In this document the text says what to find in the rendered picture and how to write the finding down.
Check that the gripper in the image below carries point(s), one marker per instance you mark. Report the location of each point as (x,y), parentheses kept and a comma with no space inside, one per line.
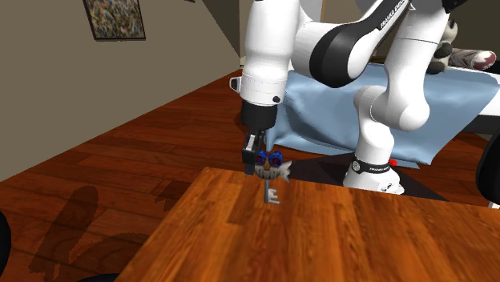
(258,115)

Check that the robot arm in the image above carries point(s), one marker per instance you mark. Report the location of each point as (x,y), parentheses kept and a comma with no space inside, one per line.
(402,78)

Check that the grey key with owl head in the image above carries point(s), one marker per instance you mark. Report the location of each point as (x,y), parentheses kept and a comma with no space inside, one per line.
(269,172)

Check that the dark robot stand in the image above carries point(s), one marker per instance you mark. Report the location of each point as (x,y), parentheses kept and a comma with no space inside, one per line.
(328,170)

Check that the black chair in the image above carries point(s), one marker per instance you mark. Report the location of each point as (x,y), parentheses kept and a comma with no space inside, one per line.
(488,168)

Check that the dark-framed speckled wall picture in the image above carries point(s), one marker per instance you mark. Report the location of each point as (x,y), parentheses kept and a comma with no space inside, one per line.
(115,17)

